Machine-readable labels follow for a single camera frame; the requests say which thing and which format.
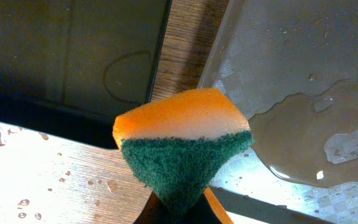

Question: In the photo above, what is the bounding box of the small black tray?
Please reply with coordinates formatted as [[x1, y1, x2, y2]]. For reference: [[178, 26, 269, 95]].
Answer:
[[0, 0, 171, 149]]

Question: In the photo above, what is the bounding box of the orange green sponge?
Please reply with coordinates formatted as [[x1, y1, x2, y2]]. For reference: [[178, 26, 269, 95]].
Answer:
[[112, 88, 254, 223]]

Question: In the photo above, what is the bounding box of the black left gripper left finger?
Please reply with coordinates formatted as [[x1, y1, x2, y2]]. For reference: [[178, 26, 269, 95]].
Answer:
[[134, 192, 163, 224]]

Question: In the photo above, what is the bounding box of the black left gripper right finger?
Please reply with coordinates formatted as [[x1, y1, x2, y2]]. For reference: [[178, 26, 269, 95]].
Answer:
[[194, 194, 221, 224]]

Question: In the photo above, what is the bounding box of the large brown tray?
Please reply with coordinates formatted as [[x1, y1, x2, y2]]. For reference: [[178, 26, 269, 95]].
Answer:
[[199, 0, 358, 223]]

